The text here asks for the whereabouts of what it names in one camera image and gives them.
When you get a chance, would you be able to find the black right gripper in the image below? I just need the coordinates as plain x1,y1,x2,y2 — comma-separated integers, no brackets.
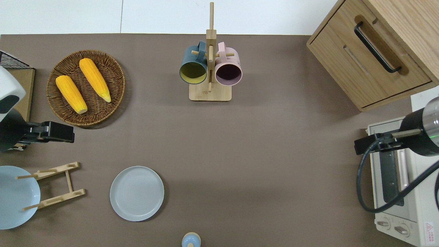
354,107,439,157

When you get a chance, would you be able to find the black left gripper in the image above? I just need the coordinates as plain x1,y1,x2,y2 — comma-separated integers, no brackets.
0,112,75,152

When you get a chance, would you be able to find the gray round plate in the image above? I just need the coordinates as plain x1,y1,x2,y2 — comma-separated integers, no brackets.
110,166,165,222

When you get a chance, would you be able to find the light blue plate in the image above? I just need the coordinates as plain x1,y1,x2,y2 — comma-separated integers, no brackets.
0,166,41,230

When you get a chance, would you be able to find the yellow corn cob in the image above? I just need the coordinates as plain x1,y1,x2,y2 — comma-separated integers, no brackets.
56,75,88,114
79,58,111,103

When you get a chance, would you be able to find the brown wicker basket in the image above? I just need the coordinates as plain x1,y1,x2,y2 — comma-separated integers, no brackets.
46,50,126,126

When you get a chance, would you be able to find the wooden dish rack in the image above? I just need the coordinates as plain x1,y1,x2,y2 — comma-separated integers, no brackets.
16,162,86,211

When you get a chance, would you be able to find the white toaster oven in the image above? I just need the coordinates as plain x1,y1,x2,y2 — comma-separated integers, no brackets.
366,117,439,247

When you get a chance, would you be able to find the wooden cabinet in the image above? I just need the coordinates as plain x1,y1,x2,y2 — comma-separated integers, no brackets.
306,0,439,112

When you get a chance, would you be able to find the dark blue mug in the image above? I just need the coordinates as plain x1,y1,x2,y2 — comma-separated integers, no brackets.
179,41,209,85

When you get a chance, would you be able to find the wooden mug tree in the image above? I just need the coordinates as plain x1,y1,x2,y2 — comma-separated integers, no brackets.
189,2,235,102

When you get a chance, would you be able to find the pink mug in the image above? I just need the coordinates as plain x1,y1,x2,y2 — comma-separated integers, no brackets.
215,42,243,86

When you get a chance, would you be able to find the small blue bell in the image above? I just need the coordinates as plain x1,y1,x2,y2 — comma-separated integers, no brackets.
182,232,201,247

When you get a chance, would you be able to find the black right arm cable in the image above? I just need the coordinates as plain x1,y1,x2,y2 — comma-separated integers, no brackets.
356,137,439,213

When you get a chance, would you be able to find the black wire wooden shelf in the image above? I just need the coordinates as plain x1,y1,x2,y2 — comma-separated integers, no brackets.
0,51,35,151

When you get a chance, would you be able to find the black cabinet handle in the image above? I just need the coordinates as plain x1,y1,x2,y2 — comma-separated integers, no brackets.
354,22,402,73

